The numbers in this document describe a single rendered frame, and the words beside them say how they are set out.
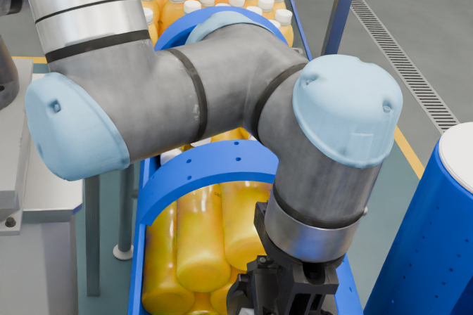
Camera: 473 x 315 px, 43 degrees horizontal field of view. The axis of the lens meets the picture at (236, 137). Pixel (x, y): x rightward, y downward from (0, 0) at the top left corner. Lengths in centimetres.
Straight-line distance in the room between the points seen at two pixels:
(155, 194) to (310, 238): 36
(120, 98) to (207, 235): 40
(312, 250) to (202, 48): 18
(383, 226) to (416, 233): 128
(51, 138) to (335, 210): 20
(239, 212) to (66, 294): 36
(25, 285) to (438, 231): 77
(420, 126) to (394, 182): 53
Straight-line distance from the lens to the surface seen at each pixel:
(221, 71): 45
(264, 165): 76
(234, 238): 74
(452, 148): 127
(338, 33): 172
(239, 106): 46
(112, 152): 41
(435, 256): 130
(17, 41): 349
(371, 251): 248
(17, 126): 81
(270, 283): 55
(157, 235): 86
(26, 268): 92
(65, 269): 96
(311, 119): 41
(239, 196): 78
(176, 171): 79
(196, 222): 80
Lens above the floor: 172
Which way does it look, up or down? 37 degrees down
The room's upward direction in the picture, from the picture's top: 10 degrees clockwise
